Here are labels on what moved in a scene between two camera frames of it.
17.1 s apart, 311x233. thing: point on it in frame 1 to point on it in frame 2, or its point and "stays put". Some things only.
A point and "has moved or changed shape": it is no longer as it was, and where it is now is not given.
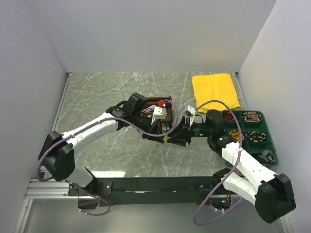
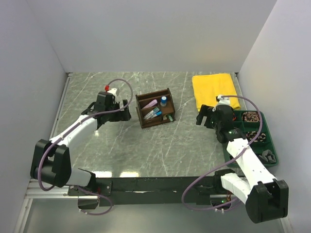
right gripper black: (179, 137) to (203, 112)
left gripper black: (153, 132) to (121, 115)
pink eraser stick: (149, 108) to (152, 103)
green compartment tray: (250, 128) stays put
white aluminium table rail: (61, 102) stays put
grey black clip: (268, 155) stays put
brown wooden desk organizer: (166, 100) has moved or changed shape
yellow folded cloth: (219, 87) stays put
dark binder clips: (251, 117) stays put
